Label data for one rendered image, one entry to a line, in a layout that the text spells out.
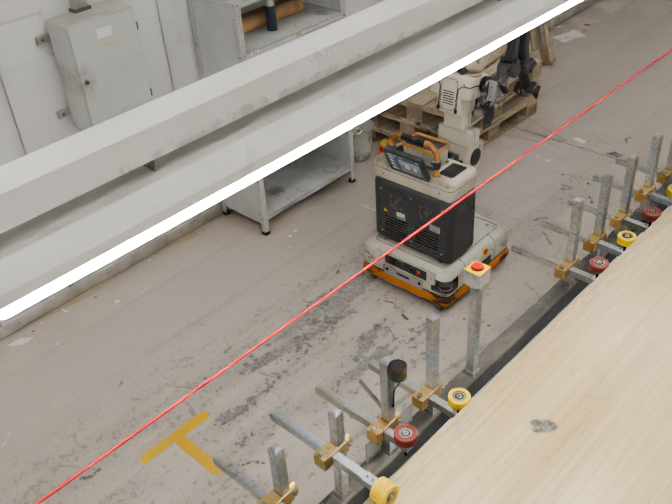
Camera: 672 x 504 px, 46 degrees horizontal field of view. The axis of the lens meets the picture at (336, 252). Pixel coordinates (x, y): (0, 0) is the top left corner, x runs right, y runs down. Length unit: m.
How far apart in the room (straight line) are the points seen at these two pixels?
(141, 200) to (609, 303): 2.43
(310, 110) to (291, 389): 2.94
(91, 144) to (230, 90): 0.23
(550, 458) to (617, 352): 0.59
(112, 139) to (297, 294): 3.69
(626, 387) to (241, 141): 2.02
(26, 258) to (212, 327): 3.56
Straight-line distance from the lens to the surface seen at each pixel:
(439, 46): 1.58
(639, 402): 2.92
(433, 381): 2.92
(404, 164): 4.21
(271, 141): 1.27
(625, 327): 3.20
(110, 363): 4.55
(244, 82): 1.24
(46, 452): 4.21
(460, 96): 4.33
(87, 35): 4.35
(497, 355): 3.29
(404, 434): 2.71
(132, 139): 1.13
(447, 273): 4.40
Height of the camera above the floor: 2.94
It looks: 35 degrees down
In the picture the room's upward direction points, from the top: 4 degrees counter-clockwise
